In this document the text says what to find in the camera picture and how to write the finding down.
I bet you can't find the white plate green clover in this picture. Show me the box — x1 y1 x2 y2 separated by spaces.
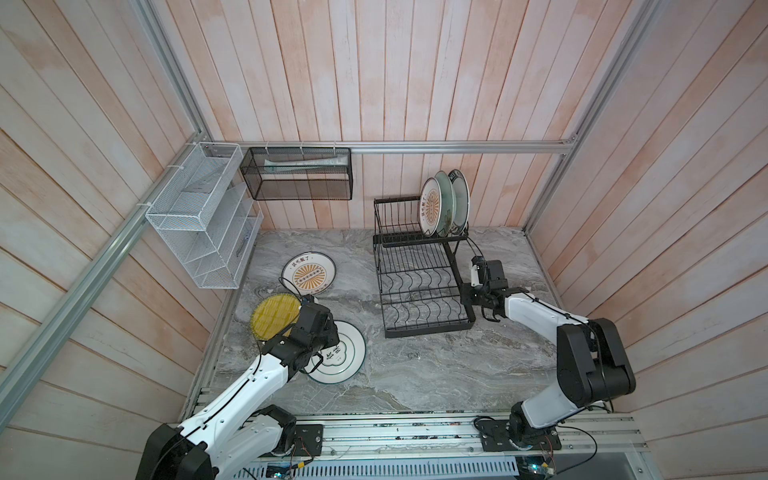
305 321 366 384

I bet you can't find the black two-tier dish rack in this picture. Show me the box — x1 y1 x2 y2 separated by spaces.
373 196 476 339

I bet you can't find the orange sunburst plate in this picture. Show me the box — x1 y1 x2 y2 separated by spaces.
280 251 336 295
419 177 442 237

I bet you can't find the green rim white plate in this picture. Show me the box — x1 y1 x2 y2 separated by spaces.
448 169 471 235

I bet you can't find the mint green flower plate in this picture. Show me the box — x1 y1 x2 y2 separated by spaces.
434 171 455 237

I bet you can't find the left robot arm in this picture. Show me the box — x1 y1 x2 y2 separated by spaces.
136 296 339 479

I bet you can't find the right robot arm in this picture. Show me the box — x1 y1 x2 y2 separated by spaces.
460 256 636 449

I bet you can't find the yellow round plate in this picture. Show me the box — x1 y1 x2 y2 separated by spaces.
250 294 300 341

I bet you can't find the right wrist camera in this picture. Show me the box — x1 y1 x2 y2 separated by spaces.
470 255 487 288

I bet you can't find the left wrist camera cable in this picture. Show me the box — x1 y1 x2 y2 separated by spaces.
277 275 310 301

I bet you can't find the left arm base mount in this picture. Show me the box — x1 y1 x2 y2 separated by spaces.
266 423 324 457

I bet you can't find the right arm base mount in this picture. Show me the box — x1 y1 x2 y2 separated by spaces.
472 416 562 452

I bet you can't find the white wire mesh shelf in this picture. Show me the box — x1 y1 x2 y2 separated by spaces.
146 142 264 290

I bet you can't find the black mesh wall basket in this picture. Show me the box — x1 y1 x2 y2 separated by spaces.
240 146 354 201

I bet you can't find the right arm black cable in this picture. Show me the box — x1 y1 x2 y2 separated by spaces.
539 422 601 476

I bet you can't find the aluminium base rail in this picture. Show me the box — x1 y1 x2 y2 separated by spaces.
247 410 649 466

